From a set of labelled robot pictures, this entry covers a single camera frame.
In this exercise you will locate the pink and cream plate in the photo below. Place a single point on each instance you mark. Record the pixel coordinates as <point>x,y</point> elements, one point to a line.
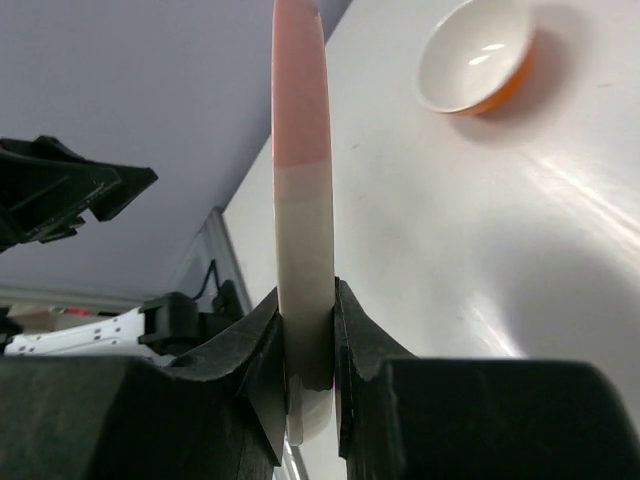
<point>303,213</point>

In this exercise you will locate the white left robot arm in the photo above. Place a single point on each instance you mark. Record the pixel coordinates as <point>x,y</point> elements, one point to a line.
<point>167,326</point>

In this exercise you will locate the aluminium mounting rail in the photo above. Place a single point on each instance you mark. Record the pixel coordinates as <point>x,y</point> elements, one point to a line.
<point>212,243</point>

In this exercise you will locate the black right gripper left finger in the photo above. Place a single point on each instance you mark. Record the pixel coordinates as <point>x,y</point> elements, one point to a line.
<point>217,411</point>

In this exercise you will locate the orange and white bowl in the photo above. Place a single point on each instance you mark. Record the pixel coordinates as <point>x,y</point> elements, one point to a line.
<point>477,57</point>

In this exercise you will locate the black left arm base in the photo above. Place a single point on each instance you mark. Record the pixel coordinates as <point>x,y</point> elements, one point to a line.
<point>225,302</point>

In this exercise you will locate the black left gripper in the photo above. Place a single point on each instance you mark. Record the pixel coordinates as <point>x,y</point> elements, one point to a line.
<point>45,187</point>

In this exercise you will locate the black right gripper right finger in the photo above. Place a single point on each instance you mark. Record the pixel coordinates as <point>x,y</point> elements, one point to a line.
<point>400,416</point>

